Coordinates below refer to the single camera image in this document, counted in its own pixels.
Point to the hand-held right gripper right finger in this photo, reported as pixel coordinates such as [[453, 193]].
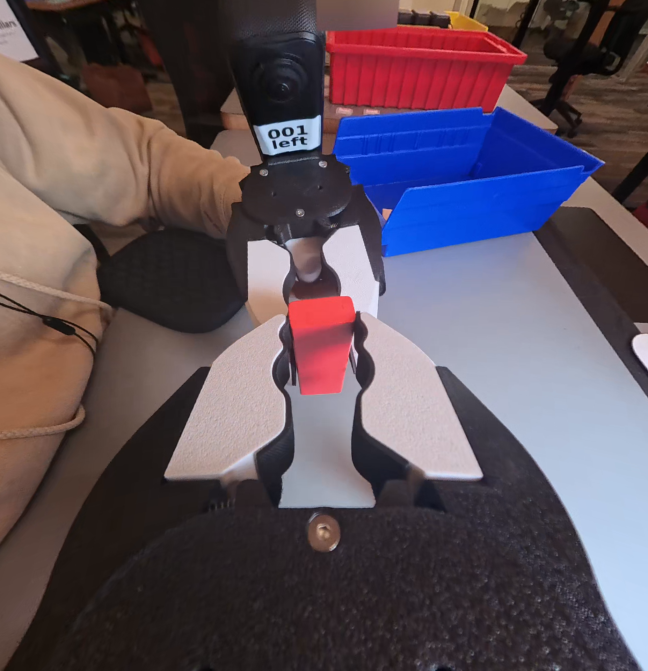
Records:
[[418, 414]]

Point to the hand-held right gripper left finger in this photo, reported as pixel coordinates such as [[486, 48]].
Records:
[[229, 414]]

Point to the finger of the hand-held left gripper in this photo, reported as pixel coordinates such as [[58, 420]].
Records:
[[266, 283], [355, 267]]

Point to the red wooden plank block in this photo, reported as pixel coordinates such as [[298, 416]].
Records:
[[321, 346]]

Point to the blue plastic bin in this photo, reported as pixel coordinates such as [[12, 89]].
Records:
[[460, 209]]

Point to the black mesh wrist rest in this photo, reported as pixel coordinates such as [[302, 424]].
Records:
[[172, 283]]

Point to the red plastic bin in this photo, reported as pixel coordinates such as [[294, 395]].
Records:
[[418, 73]]

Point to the black office chair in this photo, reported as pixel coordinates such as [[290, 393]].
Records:
[[575, 57]]

